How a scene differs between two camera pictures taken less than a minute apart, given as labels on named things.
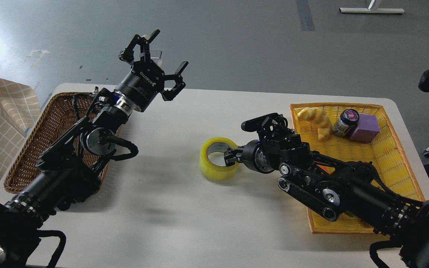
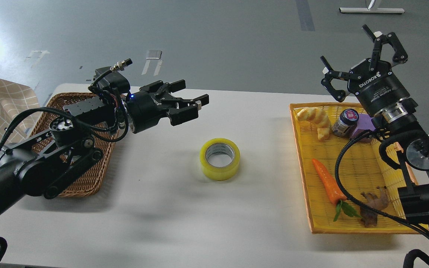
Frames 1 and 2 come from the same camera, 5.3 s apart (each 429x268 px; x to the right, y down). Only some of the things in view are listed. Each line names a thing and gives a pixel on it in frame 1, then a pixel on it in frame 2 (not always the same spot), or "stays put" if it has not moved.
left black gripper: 140,87 → 144,112
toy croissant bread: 318,118 stays put
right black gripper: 254,155 → 380,91
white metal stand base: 366,10 stays put
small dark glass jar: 346,124 stays put
